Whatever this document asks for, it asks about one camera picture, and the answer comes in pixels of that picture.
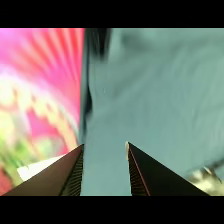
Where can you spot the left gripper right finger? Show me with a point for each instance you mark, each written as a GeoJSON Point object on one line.
{"type": "Point", "coordinates": [150, 180]}

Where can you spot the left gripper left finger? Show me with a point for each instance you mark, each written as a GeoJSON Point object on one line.
{"type": "Point", "coordinates": [63, 176]}

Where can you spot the grey-blue garment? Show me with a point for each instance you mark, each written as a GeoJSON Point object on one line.
{"type": "Point", "coordinates": [153, 93]}

